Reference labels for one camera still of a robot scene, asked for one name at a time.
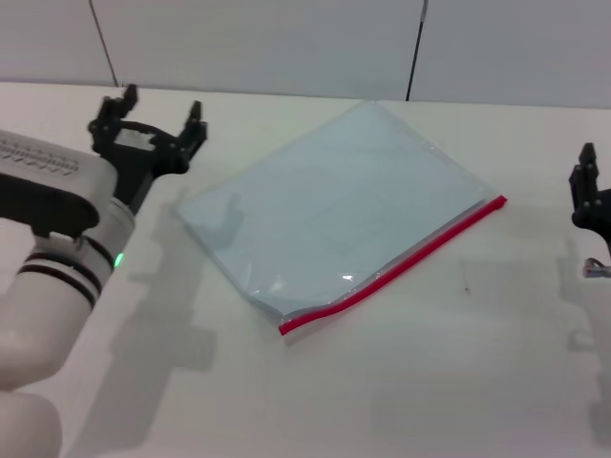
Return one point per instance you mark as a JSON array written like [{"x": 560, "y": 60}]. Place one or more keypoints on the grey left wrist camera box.
[{"x": 43, "y": 186}]

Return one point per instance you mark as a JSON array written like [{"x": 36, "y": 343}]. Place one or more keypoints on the clear document bag red zipper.
[{"x": 334, "y": 214}]

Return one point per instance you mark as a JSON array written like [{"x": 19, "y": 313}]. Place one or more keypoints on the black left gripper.
[{"x": 143, "y": 152}]

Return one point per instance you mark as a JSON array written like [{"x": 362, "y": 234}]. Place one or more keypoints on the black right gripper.
[{"x": 602, "y": 214}]

